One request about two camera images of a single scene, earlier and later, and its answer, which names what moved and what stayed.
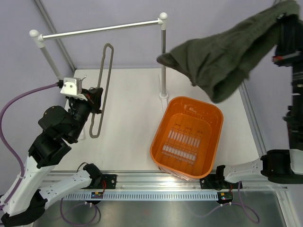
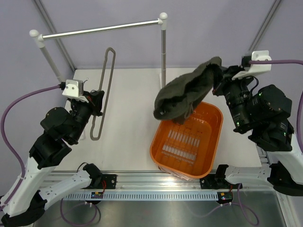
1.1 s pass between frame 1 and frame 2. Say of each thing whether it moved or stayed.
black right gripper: moved
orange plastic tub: stayed
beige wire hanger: moved
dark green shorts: moved
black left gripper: stayed
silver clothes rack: stayed
